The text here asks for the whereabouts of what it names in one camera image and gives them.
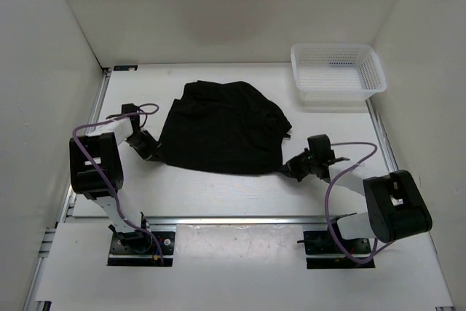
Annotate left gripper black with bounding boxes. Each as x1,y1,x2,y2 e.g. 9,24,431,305
124,129,163,162

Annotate black shorts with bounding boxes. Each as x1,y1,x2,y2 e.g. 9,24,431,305
159,81,292,176

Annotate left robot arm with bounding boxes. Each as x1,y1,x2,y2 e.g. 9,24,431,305
69,117,159,253

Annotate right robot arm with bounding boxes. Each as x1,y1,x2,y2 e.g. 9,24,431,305
280,149,433,253

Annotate small dark label sticker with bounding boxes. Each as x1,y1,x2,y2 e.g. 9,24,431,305
113,65,138,71

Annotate white plastic mesh basket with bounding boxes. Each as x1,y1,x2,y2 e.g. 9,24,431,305
291,44,387,104

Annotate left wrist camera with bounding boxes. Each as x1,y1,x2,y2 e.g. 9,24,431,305
106,103,141,124

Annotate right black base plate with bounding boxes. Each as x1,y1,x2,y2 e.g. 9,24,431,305
297,231,375,269

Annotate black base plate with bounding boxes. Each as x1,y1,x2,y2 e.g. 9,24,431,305
297,231,375,269
107,230,175,267

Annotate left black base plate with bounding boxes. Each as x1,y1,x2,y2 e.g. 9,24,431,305
107,230,175,267

